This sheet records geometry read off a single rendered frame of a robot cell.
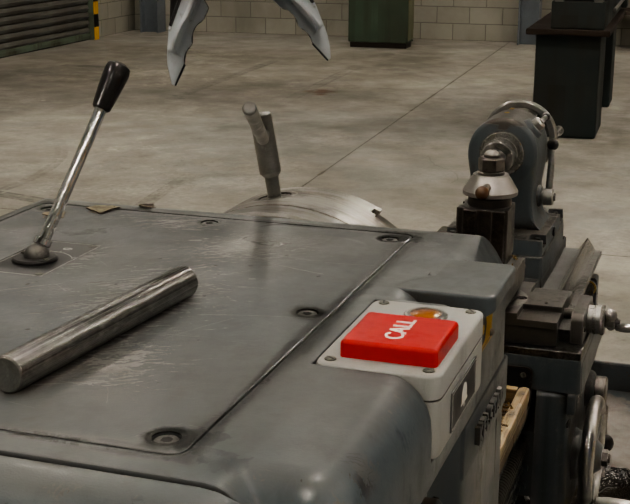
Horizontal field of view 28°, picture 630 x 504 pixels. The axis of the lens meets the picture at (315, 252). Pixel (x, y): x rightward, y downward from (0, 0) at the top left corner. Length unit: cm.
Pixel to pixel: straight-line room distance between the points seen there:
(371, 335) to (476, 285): 17
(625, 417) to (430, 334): 185
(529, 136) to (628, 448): 62
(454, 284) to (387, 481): 28
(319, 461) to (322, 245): 41
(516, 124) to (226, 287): 150
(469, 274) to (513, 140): 142
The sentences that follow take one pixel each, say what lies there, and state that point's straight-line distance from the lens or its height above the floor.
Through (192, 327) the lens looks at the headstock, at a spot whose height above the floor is 126.
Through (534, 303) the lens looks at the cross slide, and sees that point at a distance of 183.
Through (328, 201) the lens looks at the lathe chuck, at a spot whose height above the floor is 123.
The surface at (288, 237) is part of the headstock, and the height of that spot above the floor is 125.
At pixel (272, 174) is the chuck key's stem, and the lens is 126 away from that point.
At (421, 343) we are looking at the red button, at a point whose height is 127.
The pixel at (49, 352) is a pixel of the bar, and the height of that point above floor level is 127.
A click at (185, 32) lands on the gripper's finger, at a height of 140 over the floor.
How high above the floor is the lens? 151
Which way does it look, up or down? 15 degrees down
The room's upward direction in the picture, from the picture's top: straight up
